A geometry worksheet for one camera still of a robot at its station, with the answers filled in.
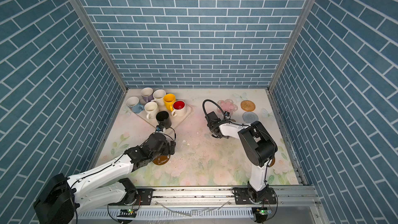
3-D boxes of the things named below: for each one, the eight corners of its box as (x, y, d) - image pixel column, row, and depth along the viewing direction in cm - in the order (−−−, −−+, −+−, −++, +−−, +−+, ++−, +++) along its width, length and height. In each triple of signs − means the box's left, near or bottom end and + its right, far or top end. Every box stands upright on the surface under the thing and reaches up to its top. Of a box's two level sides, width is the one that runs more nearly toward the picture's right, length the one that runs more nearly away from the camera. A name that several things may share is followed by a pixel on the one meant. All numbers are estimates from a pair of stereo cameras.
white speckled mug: (154, 108, 111) (151, 99, 104) (157, 97, 117) (154, 89, 110) (165, 108, 111) (162, 100, 104) (167, 97, 117) (165, 89, 110)
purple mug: (145, 107, 110) (142, 100, 104) (143, 96, 117) (140, 88, 111) (156, 104, 112) (153, 97, 106) (153, 93, 119) (151, 86, 113)
